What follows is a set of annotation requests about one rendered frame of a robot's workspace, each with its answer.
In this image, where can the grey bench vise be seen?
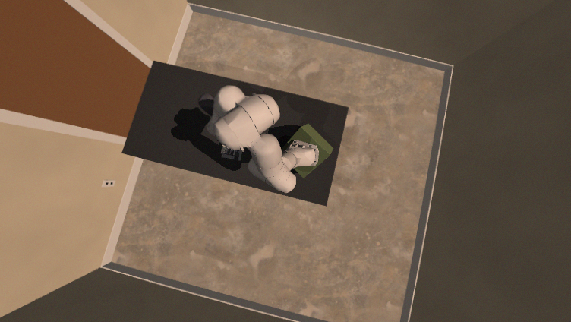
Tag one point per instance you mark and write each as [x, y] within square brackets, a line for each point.
[230, 153]

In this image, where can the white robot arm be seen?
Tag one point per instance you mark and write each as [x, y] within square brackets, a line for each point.
[242, 127]

